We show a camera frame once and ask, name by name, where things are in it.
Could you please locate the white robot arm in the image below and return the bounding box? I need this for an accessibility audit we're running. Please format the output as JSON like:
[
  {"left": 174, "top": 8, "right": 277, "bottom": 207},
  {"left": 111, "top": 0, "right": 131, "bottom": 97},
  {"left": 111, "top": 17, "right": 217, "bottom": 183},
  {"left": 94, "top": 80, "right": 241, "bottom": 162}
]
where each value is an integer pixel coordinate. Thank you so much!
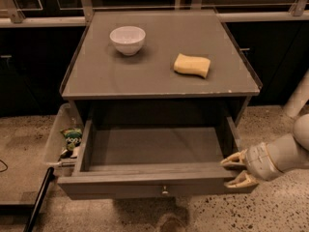
[{"left": 220, "top": 71, "right": 309, "bottom": 189}]

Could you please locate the metal railing frame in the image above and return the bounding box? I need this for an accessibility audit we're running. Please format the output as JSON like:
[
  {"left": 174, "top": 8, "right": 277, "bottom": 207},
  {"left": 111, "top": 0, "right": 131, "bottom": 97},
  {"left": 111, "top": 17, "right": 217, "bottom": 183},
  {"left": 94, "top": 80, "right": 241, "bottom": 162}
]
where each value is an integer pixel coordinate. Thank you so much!
[{"left": 0, "top": 0, "right": 309, "bottom": 28}]

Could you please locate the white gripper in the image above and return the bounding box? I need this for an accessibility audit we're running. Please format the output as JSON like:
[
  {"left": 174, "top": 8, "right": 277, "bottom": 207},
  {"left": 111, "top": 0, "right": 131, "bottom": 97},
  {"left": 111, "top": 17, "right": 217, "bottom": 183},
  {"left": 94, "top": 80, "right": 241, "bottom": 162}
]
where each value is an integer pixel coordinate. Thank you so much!
[{"left": 220, "top": 142, "right": 283, "bottom": 189}]

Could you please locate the white ceramic bowl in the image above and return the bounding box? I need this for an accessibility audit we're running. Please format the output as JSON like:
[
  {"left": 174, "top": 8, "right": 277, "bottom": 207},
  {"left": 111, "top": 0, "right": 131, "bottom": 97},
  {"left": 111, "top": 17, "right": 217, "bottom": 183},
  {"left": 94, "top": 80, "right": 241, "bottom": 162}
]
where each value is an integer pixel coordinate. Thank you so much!
[{"left": 109, "top": 26, "right": 146, "bottom": 56}]

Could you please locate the round floor drain cover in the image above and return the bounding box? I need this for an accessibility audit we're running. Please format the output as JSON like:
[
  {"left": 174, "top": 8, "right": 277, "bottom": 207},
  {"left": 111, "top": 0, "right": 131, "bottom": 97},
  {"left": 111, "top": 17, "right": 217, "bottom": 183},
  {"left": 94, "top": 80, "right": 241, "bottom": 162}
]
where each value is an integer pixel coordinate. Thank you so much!
[{"left": 157, "top": 214, "right": 185, "bottom": 232}]

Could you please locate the yellow sponge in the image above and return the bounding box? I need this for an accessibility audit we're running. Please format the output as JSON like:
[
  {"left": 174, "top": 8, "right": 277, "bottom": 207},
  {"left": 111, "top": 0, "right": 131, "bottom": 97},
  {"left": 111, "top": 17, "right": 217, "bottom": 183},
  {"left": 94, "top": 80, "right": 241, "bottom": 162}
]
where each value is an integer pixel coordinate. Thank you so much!
[{"left": 173, "top": 54, "right": 211, "bottom": 78}]

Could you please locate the grey drawer cabinet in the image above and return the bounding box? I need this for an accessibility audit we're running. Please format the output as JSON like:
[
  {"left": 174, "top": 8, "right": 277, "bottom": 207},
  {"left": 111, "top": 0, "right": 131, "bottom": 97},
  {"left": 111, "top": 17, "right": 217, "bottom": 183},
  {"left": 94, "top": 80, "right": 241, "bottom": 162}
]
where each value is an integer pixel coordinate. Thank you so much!
[{"left": 59, "top": 9, "right": 264, "bottom": 128}]

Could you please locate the green snack bag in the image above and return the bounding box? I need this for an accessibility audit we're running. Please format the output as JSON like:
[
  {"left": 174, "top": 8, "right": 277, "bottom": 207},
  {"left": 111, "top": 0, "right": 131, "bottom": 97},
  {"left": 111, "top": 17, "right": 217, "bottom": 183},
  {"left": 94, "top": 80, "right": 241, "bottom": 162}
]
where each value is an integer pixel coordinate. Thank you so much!
[{"left": 61, "top": 128, "right": 82, "bottom": 151}]

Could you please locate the grey top drawer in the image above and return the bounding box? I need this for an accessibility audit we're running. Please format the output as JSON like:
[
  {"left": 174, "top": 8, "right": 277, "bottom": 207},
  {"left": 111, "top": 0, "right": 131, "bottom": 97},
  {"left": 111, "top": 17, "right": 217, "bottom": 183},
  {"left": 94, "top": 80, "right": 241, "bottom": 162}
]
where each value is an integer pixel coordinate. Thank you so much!
[{"left": 58, "top": 117, "right": 252, "bottom": 199}]

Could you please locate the clear plastic bin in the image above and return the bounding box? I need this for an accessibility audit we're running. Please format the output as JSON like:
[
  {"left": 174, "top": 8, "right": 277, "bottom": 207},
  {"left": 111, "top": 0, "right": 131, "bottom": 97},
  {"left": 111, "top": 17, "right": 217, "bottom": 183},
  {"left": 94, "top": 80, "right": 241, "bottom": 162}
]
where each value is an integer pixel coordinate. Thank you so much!
[{"left": 44, "top": 103, "right": 84, "bottom": 176}]

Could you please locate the black cable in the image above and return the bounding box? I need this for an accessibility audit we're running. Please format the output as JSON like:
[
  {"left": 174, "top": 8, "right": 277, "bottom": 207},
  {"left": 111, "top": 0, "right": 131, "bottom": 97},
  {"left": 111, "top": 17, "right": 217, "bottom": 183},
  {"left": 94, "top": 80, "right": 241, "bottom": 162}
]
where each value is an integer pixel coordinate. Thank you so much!
[{"left": 0, "top": 159, "right": 10, "bottom": 174}]

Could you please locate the black pole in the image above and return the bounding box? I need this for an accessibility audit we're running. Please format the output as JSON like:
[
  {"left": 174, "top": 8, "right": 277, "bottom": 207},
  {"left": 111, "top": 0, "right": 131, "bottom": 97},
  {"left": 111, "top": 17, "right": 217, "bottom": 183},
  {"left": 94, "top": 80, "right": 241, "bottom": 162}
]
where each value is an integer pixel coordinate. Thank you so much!
[{"left": 23, "top": 167, "right": 55, "bottom": 232}]

